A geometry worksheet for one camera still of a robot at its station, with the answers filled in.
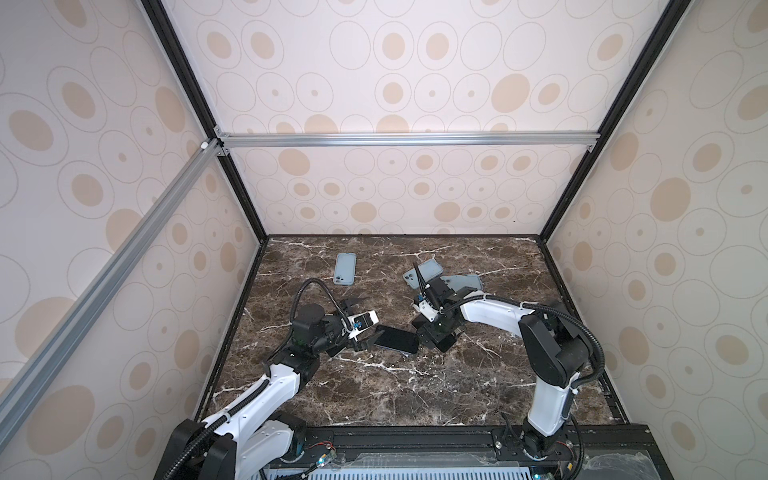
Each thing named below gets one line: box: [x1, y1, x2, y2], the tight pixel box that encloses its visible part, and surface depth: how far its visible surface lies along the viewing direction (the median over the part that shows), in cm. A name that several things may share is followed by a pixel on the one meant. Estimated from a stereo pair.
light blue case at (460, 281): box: [440, 274, 482, 292], surface depth 109 cm
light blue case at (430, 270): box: [402, 259, 444, 290], surface depth 112 cm
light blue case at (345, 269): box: [333, 252, 357, 286], surface depth 112 cm
